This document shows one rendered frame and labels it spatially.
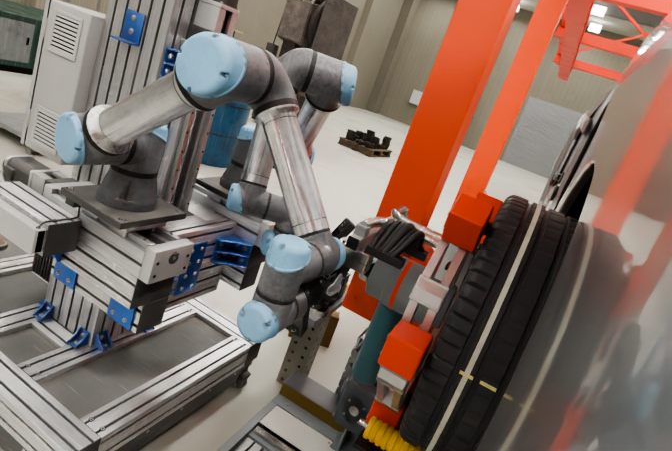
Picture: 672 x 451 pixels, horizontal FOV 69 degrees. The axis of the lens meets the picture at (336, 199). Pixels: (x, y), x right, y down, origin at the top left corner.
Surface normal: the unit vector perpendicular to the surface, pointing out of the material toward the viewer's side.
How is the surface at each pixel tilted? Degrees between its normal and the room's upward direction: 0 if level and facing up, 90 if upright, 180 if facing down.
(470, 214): 35
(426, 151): 90
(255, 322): 90
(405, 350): 90
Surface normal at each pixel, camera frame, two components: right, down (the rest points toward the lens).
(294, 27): -0.57, 0.04
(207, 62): -0.37, 0.03
